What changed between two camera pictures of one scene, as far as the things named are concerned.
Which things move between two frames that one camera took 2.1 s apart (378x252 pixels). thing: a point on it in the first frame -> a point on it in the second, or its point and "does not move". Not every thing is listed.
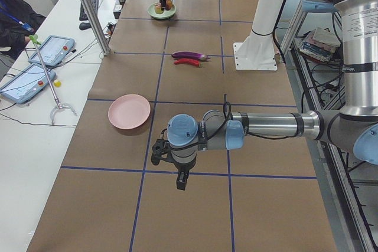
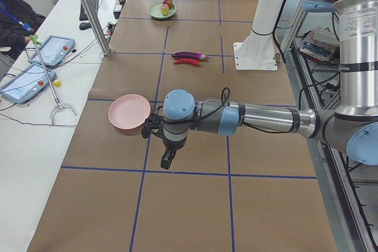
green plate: (165, 14) does not move
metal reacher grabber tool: (36, 39) does not move
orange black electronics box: (110, 28) does not move
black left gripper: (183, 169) -> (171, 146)
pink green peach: (158, 9) -> (165, 9)
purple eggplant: (190, 55) does not move
